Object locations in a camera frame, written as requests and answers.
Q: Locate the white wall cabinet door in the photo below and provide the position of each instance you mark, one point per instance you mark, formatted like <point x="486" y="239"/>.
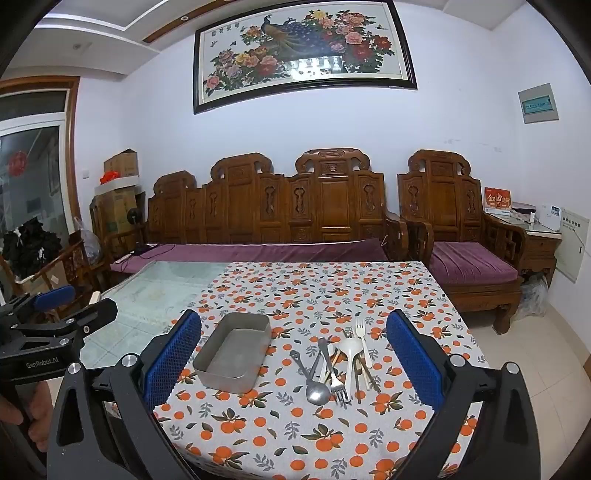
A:
<point x="572" y="244"/>

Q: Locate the square purple seat cushion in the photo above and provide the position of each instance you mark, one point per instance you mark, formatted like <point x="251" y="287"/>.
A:
<point x="466" y="263"/>

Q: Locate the white appliance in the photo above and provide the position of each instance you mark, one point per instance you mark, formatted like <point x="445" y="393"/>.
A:
<point x="551" y="218"/>

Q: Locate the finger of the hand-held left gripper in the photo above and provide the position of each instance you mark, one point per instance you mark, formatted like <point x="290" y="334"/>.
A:
<point x="53" y="297"/>
<point x="94" y="316"/>

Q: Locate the clear plastic bag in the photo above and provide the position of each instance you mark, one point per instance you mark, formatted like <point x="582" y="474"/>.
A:
<point x="531" y="297"/>

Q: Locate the wooden side table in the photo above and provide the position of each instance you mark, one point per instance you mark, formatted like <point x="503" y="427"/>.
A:
<point x="540" y="251"/>

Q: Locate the red gift box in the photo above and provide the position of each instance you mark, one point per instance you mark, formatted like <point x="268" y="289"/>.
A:
<point x="497" y="201"/>

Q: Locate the small dark box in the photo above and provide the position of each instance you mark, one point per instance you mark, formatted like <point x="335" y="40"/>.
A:
<point x="524" y="212"/>

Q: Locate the cream table edge clamp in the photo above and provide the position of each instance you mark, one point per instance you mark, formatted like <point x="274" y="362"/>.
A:
<point x="95" y="297"/>

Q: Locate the small black fan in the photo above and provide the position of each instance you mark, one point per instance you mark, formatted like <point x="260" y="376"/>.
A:
<point x="135" y="217"/>

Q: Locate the framed peacock flower painting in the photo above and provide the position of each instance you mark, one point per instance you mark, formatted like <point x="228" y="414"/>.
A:
<point x="300" y="46"/>

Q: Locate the orange fruit print tablecloth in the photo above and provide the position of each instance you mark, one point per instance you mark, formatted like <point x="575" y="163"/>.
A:
<point x="323" y="286"/>

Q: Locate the wooden framed glass door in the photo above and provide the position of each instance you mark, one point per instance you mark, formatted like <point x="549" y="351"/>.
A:
<point x="37" y="184"/>

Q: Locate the white plastic spoon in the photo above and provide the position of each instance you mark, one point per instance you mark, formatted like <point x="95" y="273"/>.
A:
<point x="351" y="347"/>

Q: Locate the grey wall electrical box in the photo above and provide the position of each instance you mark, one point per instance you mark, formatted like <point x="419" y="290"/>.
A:
<point x="538" y="104"/>

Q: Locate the ceiling smoke detector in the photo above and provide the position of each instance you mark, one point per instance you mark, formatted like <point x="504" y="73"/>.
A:
<point x="81" y="46"/>

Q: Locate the carved wooden armchair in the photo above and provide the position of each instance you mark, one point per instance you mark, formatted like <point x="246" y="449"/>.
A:
<point x="438" y="194"/>

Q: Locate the wooden side chair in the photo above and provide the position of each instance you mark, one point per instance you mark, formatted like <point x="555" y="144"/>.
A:
<point x="69" y="267"/>

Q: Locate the red ornament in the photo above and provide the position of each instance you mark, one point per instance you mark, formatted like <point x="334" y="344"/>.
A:
<point x="110" y="177"/>

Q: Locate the person's left hand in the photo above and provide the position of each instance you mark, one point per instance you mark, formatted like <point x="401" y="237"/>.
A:
<point x="40" y="410"/>

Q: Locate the metal fork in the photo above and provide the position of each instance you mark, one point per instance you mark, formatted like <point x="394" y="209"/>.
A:
<point x="339" y="392"/>

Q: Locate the red window decoration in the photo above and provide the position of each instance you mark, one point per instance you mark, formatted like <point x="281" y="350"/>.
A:
<point x="17" y="163"/>

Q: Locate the rectangular metal tray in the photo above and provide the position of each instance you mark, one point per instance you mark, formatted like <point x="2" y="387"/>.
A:
<point x="231" y="357"/>

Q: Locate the flat white box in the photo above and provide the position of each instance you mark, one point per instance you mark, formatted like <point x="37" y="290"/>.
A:
<point x="115" y="187"/>

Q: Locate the plastic bag with dark contents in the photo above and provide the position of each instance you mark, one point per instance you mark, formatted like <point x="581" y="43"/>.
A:
<point x="90" y="244"/>

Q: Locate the white power strip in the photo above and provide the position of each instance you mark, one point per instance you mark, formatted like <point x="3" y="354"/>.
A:
<point x="123" y="258"/>

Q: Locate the pile of black clothes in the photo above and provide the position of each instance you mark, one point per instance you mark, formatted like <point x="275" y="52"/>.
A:
<point x="30" y="249"/>

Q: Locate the large brown cardboard box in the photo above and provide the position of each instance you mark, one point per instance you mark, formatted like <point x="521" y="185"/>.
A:
<point x="115" y="212"/>

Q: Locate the small brown cardboard box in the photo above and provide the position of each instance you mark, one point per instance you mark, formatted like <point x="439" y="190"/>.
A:
<point x="122" y="164"/>

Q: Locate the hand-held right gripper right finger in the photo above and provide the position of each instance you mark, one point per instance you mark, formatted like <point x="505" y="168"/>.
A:
<point x="415" y="360"/>

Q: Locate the long purple sofa cushion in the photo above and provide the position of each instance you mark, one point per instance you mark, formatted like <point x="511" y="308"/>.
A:
<point x="258" y="252"/>

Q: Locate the dark brown chopstick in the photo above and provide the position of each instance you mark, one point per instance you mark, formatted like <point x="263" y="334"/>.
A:
<point x="358" y="390"/>

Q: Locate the white plastic fork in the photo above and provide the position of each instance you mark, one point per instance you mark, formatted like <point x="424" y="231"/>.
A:
<point x="361" y="330"/>

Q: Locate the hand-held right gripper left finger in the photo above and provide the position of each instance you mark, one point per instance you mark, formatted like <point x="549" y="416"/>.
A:
<point x="173" y="357"/>

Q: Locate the carved wooden sofa bench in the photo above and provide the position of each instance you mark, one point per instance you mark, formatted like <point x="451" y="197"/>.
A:
<point x="332" y="203"/>

